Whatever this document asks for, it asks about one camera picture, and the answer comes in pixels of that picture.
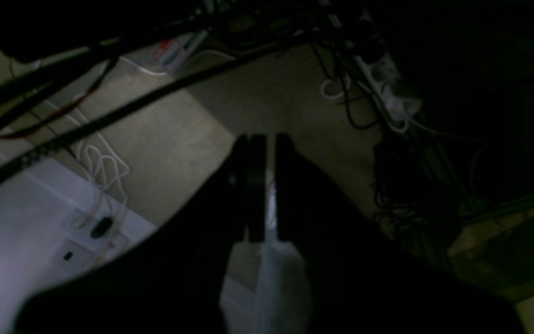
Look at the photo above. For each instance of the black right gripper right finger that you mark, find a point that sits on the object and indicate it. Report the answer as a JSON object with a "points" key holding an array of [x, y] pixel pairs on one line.
{"points": [[362, 283]]}

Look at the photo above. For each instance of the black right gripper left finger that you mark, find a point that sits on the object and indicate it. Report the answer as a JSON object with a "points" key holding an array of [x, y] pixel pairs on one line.
{"points": [[171, 282]]}

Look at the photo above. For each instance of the white power strip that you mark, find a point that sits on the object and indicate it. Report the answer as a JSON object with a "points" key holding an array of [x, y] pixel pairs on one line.
{"points": [[377, 73]]}

